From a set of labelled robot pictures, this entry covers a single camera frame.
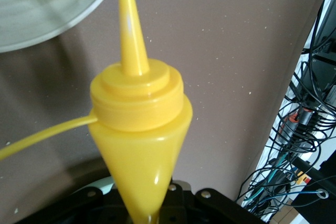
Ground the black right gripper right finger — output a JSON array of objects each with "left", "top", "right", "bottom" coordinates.
[{"left": 157, "top": 180, "right": 266, "bottom": 224}]

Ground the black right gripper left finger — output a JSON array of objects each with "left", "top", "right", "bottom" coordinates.
[{"left": 52, "top": 186, "right": 133, "bottom": 224}]

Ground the yellow squeeze bottle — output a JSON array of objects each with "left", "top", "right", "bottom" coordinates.
[{"left": 0, "top": 0, "right": 194, "bottom": 224}]

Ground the beige plate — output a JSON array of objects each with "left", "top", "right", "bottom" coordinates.
[{"left": 0, "top": 0, "right": 119, "bottom": 53}]

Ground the black equipment box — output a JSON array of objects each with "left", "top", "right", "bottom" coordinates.
[{"left": 301, "top": 50, "right": 336, "bottom": 104}]

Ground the teal cable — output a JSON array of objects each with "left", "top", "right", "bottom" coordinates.
[{"left": 243, "top": 155, "right": 297, "bottom": 209}]

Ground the blue cable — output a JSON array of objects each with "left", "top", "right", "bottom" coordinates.
[{"left": 262, "top": 188, "right": 330, "bottom": 204}]

